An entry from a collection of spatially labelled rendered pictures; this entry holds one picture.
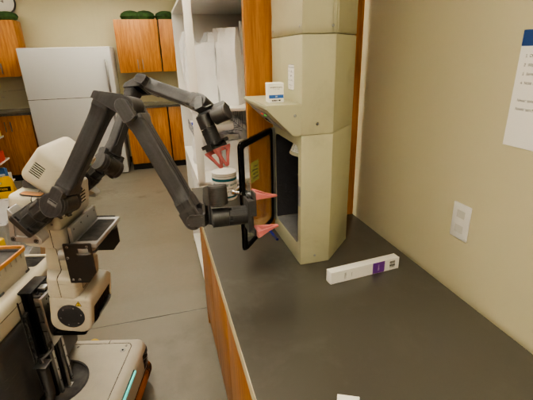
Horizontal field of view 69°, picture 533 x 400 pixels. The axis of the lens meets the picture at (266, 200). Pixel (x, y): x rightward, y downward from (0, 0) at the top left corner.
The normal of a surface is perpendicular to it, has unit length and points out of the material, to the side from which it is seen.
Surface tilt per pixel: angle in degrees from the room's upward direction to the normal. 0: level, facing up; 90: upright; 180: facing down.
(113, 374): 0
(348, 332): 0
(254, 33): 90
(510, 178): 90
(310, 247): 90
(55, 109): 90
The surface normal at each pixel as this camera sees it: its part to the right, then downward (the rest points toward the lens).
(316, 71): 0.27, 0.33
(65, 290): 0.02, 0.36
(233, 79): -0.38, 0.43
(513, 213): -0.96, 0.11
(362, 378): -0.03, -0.93
